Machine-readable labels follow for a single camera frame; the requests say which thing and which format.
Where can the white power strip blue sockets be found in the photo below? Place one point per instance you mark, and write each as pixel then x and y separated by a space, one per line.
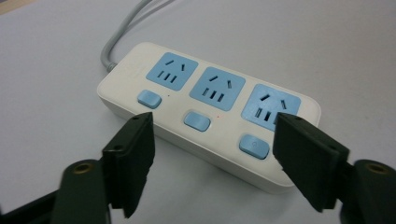
pixel 186 102

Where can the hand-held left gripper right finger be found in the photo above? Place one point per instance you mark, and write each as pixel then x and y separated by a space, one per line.
pixel 308 158

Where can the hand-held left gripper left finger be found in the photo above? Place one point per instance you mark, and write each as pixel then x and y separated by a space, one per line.
pixel 130 161

